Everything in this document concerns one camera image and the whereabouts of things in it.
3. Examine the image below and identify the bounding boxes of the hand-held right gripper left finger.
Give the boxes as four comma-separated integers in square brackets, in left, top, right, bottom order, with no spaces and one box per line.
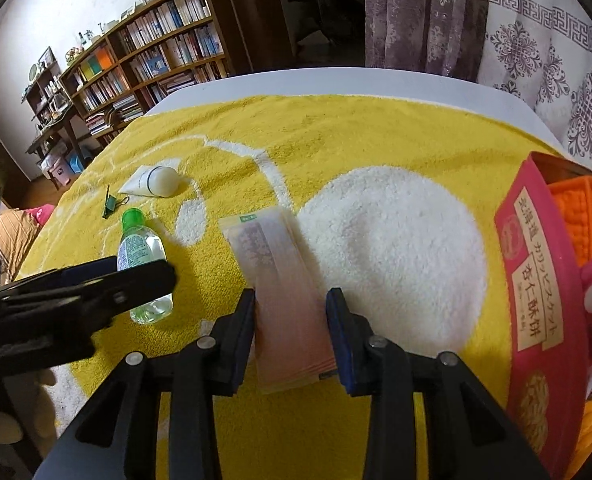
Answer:
[33,287,257,480]

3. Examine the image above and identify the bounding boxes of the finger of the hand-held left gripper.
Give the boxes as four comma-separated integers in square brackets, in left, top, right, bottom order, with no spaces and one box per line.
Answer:
[6,259,178,333]
[0,256,119,292]

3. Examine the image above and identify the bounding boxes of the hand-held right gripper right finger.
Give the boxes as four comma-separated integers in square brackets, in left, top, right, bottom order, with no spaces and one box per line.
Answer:
[325,287,549,480]

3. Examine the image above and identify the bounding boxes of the clear bottle green cap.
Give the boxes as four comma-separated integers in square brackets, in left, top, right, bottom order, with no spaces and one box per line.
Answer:
[117,207,175,324]

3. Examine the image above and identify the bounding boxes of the pink tissue packet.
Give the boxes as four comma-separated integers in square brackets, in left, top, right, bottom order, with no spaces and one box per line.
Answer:
[218,207,339,393]

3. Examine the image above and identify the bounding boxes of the red cardboard box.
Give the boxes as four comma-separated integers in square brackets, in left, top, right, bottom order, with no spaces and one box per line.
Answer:
[493,152,592,480]

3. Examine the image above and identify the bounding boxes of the large orange rubber cube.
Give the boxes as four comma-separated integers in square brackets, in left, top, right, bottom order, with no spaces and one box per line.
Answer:
[546,175,592,267]

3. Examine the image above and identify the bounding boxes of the teal binder clip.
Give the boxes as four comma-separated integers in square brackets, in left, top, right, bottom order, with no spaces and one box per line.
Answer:
[101,185,129,220]

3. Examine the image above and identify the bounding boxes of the tan woven cushion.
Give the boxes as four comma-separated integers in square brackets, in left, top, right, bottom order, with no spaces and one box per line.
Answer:
[0,208,42,281]

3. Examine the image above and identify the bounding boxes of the pink storage box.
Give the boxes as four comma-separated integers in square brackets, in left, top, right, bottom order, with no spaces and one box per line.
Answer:
[41,155,74,186]

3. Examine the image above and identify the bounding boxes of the white cosmetic tube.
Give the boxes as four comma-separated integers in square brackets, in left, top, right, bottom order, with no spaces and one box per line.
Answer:
[118,165,182,197]

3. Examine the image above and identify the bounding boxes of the dark wooden desk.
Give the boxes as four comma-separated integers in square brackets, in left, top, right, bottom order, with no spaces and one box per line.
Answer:
[26,107,89,191]

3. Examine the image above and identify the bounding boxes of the dark open shelf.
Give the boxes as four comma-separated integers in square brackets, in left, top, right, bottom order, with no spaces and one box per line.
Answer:
[23,62,77,126]

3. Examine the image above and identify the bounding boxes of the yellow white printed towel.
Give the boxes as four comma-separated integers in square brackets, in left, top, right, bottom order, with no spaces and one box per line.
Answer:
[13,95,592,480]

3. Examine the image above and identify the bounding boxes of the wooden bookshelf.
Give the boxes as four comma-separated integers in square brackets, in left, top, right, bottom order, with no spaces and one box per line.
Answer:
[58,0,252,146]

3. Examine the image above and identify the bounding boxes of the rows of books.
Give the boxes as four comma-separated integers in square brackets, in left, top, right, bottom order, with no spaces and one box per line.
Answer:
[68,0,227,136]

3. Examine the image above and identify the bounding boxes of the beige curtain purple band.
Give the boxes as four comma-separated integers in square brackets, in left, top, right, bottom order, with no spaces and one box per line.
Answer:
[363,0,492,83]

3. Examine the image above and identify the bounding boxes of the white purple patterned curtain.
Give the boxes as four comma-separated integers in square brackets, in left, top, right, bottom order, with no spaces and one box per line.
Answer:
[476,0,592,181]

